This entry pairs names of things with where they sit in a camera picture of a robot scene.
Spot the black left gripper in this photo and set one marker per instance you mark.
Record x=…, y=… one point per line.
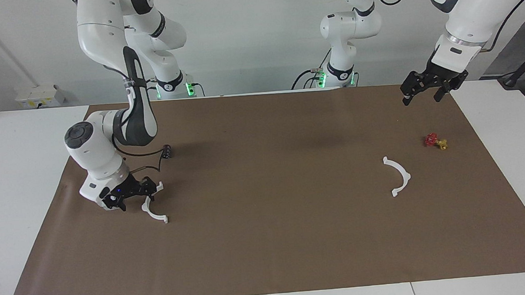
x=440, y=77

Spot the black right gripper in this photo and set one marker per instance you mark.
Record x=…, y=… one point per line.
x=126, y=188

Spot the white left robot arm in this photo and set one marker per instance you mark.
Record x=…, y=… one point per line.
x=477, y=2

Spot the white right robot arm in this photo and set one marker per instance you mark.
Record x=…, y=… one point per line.
x=96, y=34

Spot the black cylindrical capacitor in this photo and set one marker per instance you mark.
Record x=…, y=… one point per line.
x=167, y=152

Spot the black stand pole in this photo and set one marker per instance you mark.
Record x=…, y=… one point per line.
x=520, y=70

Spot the brown paper mat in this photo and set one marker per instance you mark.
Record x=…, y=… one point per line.
x=271, y=220

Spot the white wall socket box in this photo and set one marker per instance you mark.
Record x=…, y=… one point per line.
x=40, y=96

